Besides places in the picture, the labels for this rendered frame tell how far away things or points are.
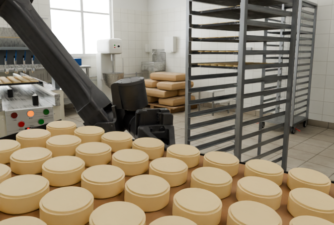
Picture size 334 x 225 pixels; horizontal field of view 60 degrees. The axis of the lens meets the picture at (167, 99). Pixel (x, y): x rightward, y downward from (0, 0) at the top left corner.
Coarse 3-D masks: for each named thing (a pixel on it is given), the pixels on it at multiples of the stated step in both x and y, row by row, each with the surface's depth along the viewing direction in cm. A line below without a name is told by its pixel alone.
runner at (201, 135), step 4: (220, 128) 237; (224, 128) 240; (228, 128) 244; (232, 128) 247; (208, 132) 228; (212, 132) 231; (216, 132) 234; (220, 132) 235; (192, 136) 216; (196, 136) 219; (200, 136) 222; (204, 136) 224; (208, 136) 224; (188, 140) 214; (192, 140) 214
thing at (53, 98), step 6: (24, 84) 259; (30, 84) 231; (36, 84) 218; (36, 90) 211; (42, 90) 192; (48, 90) 185; (42, 96) 194; (48, 96) 178; (54, 96) 164; (54, 102) 166
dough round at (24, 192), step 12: (12, 180) 31; (24, 180) 31; (36, 180) 31; (0, 192) 28; (12, 192) 28; (24, 192) 29; (36, 192) 29; (48, 192) 31; (0, 204) 28; (12, 204) 28; (24, 204) 28; (36, 204) 29
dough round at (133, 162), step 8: (120, 152) 40; (128, 152) 40; (136, 152) 41; (144, 152) 41; (112, 160) 39; (120, 160) 38; (128, 160) 38; (136, 160) 38; (144, 160) 39; (128, 168) 37; (136, 168) 38; (144, 168) 39
